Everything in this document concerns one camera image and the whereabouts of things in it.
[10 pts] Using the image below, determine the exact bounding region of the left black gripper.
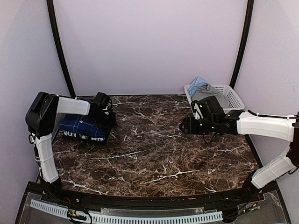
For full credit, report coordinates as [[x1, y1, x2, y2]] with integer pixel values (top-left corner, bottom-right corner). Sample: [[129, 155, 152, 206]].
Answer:
[[92, 111, 117, 130]]

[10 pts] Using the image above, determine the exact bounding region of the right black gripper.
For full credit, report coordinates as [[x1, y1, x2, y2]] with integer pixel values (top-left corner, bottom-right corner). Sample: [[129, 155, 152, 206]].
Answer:
[[179, 116, 217, 135]]

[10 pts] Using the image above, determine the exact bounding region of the blue plaid long sleeve shirt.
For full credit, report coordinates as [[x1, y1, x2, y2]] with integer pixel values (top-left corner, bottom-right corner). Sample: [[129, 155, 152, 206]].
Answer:
[[59, 114, 111, 138]]

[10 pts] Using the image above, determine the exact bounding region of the black white checkered shirt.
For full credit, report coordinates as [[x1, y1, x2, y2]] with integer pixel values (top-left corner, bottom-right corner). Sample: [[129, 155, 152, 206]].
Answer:
[[62, 129, 111, 145]]

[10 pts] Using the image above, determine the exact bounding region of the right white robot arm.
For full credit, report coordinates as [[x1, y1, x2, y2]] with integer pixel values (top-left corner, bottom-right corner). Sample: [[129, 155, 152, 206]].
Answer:
[[179, 110, 299, 203]]

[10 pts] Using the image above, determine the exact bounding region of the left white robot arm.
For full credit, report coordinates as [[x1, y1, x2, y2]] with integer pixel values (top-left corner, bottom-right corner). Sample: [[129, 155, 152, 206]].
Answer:
[[25, 92, 116, 203]]

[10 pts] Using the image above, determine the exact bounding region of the grey button shirt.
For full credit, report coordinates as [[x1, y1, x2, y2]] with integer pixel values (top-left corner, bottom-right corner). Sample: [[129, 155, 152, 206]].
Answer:
[[192, 84, 229, 108]]

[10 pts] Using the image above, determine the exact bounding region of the light blue shirt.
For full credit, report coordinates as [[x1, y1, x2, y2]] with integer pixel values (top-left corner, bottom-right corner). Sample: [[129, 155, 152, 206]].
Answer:
[[187, 77, 208, 100]]

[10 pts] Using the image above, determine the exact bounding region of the white plastic laundry basket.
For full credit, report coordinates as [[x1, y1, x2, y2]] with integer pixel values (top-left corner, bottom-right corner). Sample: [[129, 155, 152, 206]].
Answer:
[[184, 84, 245, 119]]

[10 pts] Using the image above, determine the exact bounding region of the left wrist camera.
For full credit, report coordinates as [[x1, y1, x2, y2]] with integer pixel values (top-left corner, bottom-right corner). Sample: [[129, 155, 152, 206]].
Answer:
[[93, 92, 113, 111]]

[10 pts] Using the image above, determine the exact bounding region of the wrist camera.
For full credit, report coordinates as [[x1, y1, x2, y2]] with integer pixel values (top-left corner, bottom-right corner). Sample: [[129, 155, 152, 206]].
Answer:
[[93, 92, 113, 111], [191, 96, 225, 122]]

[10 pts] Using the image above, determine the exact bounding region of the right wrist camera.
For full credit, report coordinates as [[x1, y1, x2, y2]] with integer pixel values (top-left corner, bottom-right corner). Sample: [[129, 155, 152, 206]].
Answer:
[[191, 96, 225, 122]]

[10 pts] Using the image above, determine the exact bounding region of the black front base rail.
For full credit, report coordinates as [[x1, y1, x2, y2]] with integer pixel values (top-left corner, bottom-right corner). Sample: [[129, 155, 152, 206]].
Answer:
[[28, 179, 278, 213]]

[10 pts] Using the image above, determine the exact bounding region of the white slotted cable duct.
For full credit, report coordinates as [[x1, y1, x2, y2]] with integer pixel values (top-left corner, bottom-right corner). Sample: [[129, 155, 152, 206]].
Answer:
[[29, 199, 223, 224]]

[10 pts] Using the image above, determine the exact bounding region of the left black corner post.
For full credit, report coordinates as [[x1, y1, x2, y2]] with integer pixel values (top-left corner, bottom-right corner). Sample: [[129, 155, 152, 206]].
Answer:
[[46, 0, 76, 97]]

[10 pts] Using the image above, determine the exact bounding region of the black corner post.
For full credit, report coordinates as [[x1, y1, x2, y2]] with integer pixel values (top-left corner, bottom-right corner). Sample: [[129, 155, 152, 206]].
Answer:
[[229, 0, 254, 89], [46, 0, 76, 97]]

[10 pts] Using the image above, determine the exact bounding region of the right black corner post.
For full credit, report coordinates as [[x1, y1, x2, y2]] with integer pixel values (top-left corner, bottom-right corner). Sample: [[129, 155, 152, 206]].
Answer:
[[229, 0, 254, 89]]

